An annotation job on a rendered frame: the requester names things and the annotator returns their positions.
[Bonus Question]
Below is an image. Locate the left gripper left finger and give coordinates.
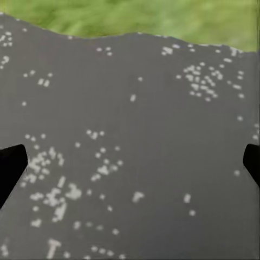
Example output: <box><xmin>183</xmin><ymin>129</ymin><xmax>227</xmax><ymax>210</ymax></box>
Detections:
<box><xmin>0</xmin><ymin>144</ymin><xmax>28</xmax><ymax>209</ymax></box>

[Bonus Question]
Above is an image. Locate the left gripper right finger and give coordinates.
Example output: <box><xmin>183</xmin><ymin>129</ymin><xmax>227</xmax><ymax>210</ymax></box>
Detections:
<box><xmin>243</xmin><ymin>144</ymin><xmax>260</xmax><ymax>188</ymax></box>

